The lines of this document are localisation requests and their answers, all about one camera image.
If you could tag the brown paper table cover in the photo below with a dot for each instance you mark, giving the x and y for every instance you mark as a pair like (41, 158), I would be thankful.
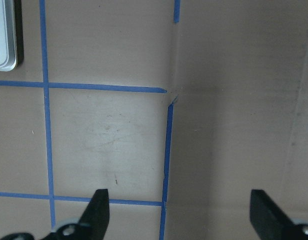
(178, 107)

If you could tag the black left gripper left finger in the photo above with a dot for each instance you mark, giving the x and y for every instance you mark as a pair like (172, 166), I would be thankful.
(93, 223)

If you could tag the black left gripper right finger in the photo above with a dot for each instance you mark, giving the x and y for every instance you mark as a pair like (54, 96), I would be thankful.
(270, 222)

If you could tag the silver kitchen scale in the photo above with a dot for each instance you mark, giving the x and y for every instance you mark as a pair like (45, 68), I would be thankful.
(11, 35)

